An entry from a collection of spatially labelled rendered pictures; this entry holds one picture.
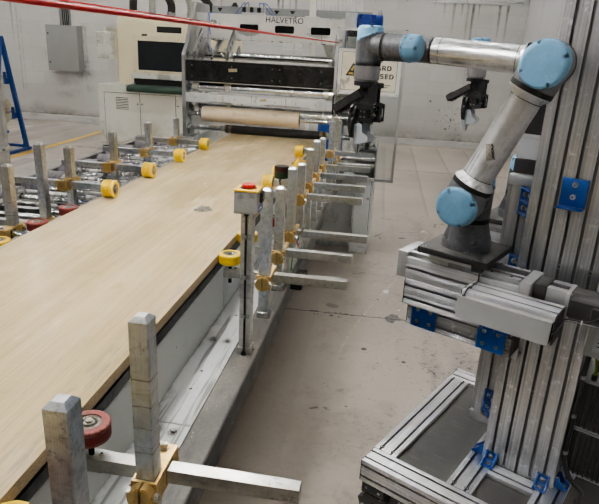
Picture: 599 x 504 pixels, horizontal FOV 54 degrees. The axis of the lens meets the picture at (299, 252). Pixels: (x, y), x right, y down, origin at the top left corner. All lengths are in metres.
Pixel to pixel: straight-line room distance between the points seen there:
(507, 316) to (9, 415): 1.24
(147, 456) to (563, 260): 1.35
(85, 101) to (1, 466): 11.30
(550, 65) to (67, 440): 1.31
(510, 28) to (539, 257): 9.27
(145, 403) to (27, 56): 11.87
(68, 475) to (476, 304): 1.21
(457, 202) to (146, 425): 1.01
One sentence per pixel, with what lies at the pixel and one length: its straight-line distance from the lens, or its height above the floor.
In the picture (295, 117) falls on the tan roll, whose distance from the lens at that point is 4.73.
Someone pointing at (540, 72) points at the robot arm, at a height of 1.57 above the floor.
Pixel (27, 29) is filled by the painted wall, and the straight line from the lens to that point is 12.73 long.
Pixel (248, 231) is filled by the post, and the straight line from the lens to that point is 1.68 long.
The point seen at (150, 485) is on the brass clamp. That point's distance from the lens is 1.18.
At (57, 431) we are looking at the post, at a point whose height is 1.13.
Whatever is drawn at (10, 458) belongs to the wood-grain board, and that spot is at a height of 0.90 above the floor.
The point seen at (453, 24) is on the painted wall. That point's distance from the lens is 10.96.
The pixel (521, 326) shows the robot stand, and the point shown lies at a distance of 1.72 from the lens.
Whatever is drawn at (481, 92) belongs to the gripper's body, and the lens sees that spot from 2.53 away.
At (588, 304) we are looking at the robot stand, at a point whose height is 0.97.
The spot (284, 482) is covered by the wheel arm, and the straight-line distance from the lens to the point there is 1.18.
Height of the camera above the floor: 1.61
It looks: 19 degrees down
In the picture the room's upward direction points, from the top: 3 degrees clockwise
